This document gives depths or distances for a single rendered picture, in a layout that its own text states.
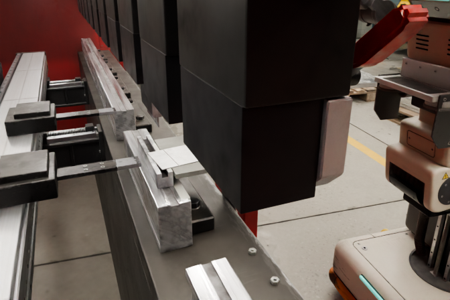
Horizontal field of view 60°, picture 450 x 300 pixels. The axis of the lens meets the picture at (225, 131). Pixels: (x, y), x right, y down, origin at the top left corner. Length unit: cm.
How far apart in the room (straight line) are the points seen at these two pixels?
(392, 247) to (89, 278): 139
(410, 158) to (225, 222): 76
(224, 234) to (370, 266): 103
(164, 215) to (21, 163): 26
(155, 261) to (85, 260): 150
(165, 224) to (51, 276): 150
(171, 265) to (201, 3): 50
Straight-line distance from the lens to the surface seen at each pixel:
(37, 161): 76
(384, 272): 171
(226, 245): 75
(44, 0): 286
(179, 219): 71
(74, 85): 209
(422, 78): 133
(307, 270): 207
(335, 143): 29
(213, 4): 28
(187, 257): 72
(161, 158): 78
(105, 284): 204
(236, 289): 53
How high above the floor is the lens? 133
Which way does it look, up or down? 21 degrees down
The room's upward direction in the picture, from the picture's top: straight up
